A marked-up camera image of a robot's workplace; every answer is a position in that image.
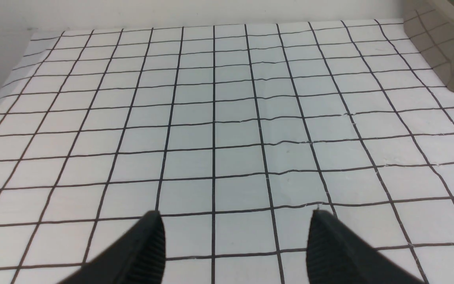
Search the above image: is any white grid-pattern tablecloth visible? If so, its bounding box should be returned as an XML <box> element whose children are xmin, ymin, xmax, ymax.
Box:
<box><xmin>0</xmin><ymin>19</ymin><xmax>454</xmax><ymax>284</ymax></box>

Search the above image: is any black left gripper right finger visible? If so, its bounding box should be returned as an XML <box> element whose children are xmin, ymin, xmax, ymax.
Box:
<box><xmin>306</xmin><ymin>209</ymin><xmax>421</xmax><ymax>284</ymax></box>

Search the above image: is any olive green plastic bin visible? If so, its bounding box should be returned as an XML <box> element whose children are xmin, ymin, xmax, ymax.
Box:
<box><xmin>402</xmin><ymin>0</ymin><xmax>454</xmax><ymax>92</ymax></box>

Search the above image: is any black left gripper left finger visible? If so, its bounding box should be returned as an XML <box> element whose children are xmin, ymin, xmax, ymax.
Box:
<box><xmin>61</xmin><ymin>211</ymin><xmax>166</xmax><ymax>284</ymax></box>

